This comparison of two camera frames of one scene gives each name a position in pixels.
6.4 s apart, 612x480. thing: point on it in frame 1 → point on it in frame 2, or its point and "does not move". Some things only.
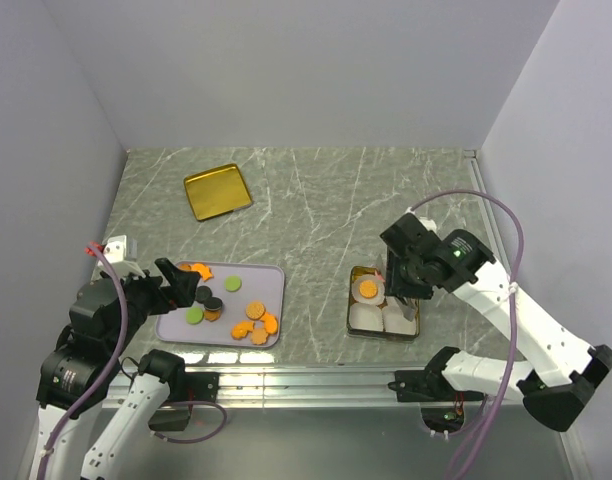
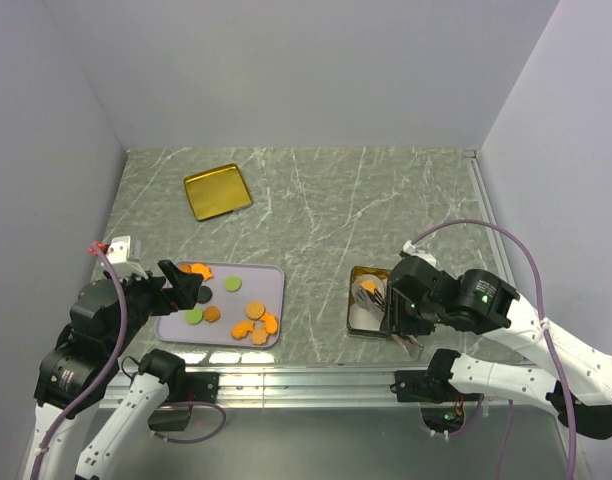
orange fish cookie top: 204,270 does not move
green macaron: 233,283 does not move
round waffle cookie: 368,289 does not move
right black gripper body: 403,277 → 411,317
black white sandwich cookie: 213,303 → 366,298
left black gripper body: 146,297 does not move
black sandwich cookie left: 203,293 does not move
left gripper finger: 184,283 does not move
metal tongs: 408,305 → 373,302
